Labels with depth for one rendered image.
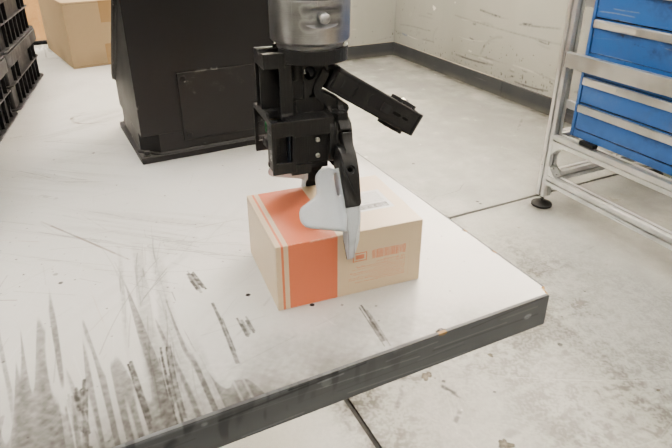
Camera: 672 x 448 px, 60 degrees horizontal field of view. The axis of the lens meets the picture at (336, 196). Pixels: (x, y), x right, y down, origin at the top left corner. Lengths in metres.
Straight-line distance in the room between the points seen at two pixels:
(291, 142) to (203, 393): 0.24
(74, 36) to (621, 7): 1.61
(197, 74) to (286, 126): 0.43
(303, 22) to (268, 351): 0.30
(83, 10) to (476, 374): 1.34
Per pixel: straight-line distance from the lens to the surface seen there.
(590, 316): 1.87
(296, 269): 0.58
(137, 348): 0.59
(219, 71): 0.96
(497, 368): 1.61
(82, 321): 0.64
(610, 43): 2.15
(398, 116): 0.59
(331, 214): 0.56
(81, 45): 1.62
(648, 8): 2.06
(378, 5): 4.69
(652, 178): 2.08
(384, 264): 0.62
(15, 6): 1.45
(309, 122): 0.54
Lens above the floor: 1.07
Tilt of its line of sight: 27 degrees down
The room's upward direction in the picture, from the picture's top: straight up
